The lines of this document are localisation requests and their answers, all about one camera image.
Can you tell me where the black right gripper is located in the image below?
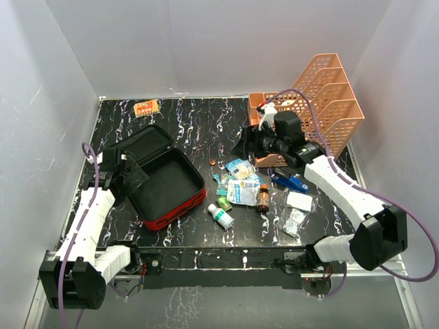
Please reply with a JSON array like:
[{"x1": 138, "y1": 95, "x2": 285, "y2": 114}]
[{"x1": 230, "y1": 123, "x2": 287, "y2": 161}]

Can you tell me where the red black medicine case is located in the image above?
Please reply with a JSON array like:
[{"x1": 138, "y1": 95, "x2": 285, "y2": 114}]
[{"x1": 111, "y1": 125, "x2": 206, "y2": 231}]

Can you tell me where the brown medicine bottle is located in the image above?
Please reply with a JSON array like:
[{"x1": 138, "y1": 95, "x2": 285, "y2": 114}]
[{"x1": 256, "y1": 184, "x2": 270, "y2": 213}]

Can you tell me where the green wind oil box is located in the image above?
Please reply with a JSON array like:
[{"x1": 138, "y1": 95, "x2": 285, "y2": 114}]
[{"x1": 216, "y1": 196, "x2": 232, "y2": 212}]

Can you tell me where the white gauze pad bag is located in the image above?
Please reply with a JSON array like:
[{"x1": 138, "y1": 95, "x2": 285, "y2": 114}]
[{"x1": 285, "y1": 191, "x2": 316, "y2": 212}]

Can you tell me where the white green pill bottle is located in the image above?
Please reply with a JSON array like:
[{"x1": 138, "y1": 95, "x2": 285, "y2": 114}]
[{"x1": 208, "y1": 204, "x2": 234, "y2": 230}]

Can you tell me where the clear plastic packet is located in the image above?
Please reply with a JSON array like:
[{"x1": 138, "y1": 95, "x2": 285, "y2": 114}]
[{"x1": 278, "y1": 206, "x2": 308, "y2": 238}]

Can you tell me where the teal round tape packet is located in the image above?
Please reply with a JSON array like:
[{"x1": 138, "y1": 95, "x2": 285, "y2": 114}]
[{"x1": 213, "y1": 173, "x2": 235, "y2": 195}]

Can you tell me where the white blue gauze packet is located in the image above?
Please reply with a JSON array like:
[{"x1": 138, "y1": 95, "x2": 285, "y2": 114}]
[{"x1": 226, "y1": 180, "x2": 260, "y2": 206}]

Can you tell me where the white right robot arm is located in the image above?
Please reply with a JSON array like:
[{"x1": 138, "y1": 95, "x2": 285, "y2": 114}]
[{"x1": 231, "y1": 111, "x2": 407, "y2": 272}]

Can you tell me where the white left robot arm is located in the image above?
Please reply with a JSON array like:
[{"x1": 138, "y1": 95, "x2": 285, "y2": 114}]
[{"x1": 39, "y1": 143, "x2": 149, "y2": 310}]

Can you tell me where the blue cotton swab bag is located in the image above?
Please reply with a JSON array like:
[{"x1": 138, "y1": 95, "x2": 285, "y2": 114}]
[{"x1": 226, "y1": 159, "x2": 263, "y2": 184}]

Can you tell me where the orange snack packet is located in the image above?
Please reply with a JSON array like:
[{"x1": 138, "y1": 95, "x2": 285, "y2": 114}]
[{"x1": 133, "y1": 99, "x2": 160, "y2": 118}]

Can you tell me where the blue stapler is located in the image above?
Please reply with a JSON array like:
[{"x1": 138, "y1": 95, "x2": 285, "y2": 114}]
[{"x1": 270, "y1": 167, "x2": 309, "y2": 194}]

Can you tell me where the orange mesh file organizer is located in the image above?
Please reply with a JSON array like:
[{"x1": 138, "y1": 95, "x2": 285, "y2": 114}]
[{"x1": 248, "y1": 53, "x2": 364, "y2": 158}]

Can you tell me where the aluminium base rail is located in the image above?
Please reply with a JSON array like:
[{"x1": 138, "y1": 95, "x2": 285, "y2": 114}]
[{"x1": 25, "y1": 241, "x2": 408, "y2": 328}]

